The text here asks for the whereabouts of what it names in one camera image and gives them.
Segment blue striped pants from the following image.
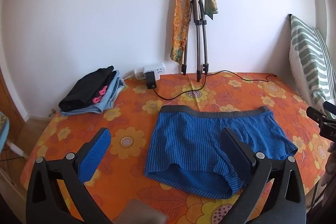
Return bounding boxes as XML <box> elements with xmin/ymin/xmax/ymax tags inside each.
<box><xmin>144</xmin><ymin>105</ymin><xmax>298</xmax><ymax>199</ymax></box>

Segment green striped pillow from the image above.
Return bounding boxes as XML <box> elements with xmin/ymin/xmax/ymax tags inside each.
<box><xmin>289</xmin><ymin>14</ymin><xmax>336</xmax><ymax>114</ymax></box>

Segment white socket adapter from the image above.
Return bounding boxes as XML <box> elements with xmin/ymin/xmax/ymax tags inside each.
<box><xmin>143</xmin><ymin>63</ymin><xmax>167</xmax><ymax>81</ymax></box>

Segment blue chair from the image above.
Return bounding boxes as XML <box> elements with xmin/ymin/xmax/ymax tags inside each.
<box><xmin>0</xmin><ymin>111</ymin><xmax>30</xmax><ymax>161</ymax></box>

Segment black power adapter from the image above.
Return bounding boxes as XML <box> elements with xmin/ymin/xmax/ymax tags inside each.
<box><xmin>146</xmin><ymin>71</ymin><xmax>158</xmax><ymax>90</ymax></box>

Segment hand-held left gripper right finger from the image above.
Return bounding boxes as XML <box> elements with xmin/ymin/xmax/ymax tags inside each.
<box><xmin>222</xmin><ymin>127</ymin><xmax>306</xmax><ymax>224</ymax></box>

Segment orange patterned scarf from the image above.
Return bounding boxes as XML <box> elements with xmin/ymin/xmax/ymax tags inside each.
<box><xmin>169</xmin><ymin>0</ymin><xmax>219</xmax><ymax>64</ymax></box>

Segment wooden door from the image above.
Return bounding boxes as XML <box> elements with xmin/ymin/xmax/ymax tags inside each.
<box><xmin>0</xmin><ymin>67</ymin><xmax>27</xmax><ymax>123</ymax></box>

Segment light blue folded jeans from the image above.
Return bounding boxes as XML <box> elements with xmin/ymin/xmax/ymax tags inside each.
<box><xmin>61</xmin><ymin>70</ymin><xmax>126</xmax><ymax>117</ymax></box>

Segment black folded garment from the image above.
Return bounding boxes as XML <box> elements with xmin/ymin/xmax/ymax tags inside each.
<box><xmin>58</xmin><ymin>66</ymin><xmax>116</xmax><ymax>111</ymax></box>

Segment black cable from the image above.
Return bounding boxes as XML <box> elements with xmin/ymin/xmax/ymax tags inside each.
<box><xmin>152</xmin><ymin>70</ymin><xmax>278</xmax><ymax>101</ymax></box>

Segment silver tripod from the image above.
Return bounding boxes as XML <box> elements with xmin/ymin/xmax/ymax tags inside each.
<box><xmin>181</xmin><ymin>0</ymin><xmax>210</xmax><ymax>82</ymax></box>

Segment person's right hand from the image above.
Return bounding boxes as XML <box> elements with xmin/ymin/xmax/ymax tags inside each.
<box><xmin>325</xmin><ymin>140</ymin><xmax>336</xmax><ymax>180</ymax></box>

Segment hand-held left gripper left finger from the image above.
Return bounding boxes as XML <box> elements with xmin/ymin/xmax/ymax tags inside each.
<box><xmin>25</xmin><ymin>128</ymin><xmax>111</xmax><ymax>224</ymax></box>

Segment orange floral bedsheet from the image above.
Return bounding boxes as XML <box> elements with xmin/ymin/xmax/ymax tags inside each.
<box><xmin>20</xmin><ymin>72</ymin><xmax>332</xmax><ymax>224</ymax></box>

